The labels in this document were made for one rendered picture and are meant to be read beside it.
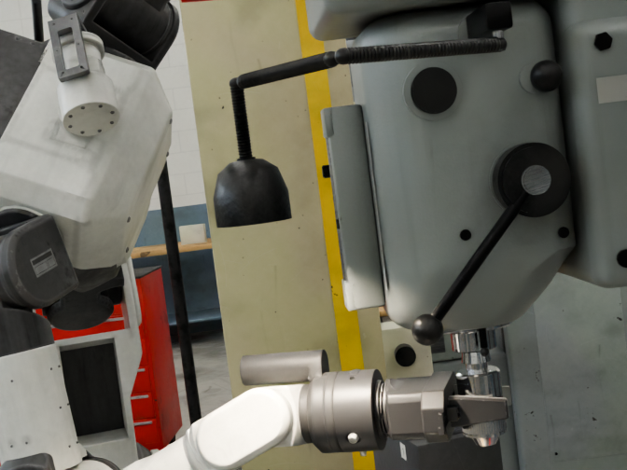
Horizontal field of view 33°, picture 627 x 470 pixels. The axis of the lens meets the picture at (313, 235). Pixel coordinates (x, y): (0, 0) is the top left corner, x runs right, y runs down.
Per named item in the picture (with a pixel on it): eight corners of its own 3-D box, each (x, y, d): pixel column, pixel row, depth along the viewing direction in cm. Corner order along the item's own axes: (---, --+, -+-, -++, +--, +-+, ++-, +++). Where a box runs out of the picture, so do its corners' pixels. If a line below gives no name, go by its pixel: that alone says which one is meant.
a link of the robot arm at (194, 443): (298, 430, 113) (194, 491, 115) (319, 425, 121) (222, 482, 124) (269, 376, 114) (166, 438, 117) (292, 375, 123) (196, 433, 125)
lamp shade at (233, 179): (202, 228, 103) (194, 164, 102) (266, 218, 107) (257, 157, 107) (242, 227, 97) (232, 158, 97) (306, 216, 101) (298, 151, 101)
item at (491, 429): (515, 432, 113) (508, 378, 112) (475, 441, 111) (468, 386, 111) (494, 423, 117) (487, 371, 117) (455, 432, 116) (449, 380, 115)
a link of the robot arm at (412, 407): (439, 377, 108) (325, 384, 111) (450, 469, 109) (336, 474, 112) (452, 351, 120) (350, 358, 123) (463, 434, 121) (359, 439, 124)
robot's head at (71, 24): (71, 117, 129) (47, 82, 122) (60, 62, 133) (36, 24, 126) (120, 102, 129) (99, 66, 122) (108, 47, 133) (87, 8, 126)
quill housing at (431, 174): (400, 348, 102) (360, 13, 100) (374, 318, 123) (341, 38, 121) (595, 322, 103) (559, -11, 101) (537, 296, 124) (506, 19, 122)
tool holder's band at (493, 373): (508, 378, 112) (508, 368, 112) (468, 386, 111) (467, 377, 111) (487, 371, 117) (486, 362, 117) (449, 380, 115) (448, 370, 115)
